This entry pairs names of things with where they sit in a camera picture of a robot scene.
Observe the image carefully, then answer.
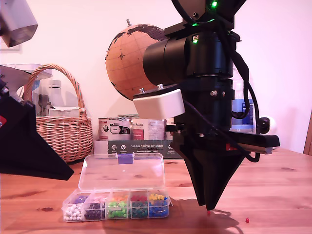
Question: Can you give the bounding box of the silver foil bag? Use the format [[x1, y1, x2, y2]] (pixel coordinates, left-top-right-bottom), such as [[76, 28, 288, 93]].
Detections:
[[0, 64, 32, 103]]

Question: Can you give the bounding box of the small white round camera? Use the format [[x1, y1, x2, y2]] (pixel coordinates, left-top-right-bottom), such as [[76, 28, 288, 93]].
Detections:
[[259, 116, 277, 137]]

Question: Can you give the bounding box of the arm's pale camera box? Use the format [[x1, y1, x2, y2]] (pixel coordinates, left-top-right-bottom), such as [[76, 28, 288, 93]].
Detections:
[[133, 84, 185, 120], [0, 0, 39, 48]]

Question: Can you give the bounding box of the heap of purple pins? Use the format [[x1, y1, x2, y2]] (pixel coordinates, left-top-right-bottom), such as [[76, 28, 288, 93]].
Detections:
[[73, 195, 90, 205]]

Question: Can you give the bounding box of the cardboard tray with dark label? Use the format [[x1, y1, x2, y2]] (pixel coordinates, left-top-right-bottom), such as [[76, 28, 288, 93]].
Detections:
[[94, 139, 183, 160]]

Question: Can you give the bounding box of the heap of light green pins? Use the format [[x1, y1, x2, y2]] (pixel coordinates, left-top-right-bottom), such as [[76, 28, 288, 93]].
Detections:
[[107, 201, 130, 219]]

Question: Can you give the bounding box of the heap of dark green pins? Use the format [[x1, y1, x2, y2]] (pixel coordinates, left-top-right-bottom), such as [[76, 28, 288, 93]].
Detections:
[[131, 201, 149, 218]]

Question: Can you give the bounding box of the heap of blue pins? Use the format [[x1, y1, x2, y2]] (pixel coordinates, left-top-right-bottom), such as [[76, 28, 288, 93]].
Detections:
[[149, 199, 169, 217]]

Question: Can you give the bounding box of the thick black sleeved cable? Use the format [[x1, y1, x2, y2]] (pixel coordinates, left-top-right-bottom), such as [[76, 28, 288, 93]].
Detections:
[[218, 21, 261, 163]]

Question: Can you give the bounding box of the white plastic bottle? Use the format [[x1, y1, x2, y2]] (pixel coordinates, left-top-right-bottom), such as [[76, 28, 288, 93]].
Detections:
[[47, 80, 65, 109]]

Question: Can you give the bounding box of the wicker basket with handle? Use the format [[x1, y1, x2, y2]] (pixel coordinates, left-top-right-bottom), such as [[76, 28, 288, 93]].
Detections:
[[24, 64, 94, 163]]

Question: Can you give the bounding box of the clear plastic pin organizer box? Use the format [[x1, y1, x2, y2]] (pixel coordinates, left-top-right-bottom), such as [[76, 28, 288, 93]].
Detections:
[[61, 153, 173, 223]]

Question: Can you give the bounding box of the heap of white pins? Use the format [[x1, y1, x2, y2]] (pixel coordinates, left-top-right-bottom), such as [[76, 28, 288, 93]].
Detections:
[[63, 205, 83, 222]]

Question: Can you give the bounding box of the large clear water bottle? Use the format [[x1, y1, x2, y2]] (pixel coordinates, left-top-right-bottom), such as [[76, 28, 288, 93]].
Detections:
[[230, 62, 256, 134]]

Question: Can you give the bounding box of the heap of black pins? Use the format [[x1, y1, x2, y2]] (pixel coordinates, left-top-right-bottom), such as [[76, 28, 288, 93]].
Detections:
[[84, 203, 104, 221]]

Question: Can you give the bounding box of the clear plastic jar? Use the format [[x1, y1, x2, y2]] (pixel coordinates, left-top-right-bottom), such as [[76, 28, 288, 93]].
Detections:
[[13, 63, 53, 117]]

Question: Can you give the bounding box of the cork globe on metal stand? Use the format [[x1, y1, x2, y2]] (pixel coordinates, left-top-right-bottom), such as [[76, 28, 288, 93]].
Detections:
[[105, 19, 169, 117]]

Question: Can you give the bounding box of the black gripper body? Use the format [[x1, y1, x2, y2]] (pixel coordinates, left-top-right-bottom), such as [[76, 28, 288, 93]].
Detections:
[[165, 78, 280, 156]]

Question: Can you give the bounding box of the white carton box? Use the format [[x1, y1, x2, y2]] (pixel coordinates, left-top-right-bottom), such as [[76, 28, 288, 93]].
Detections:
[[47, 106, 80, 117]]

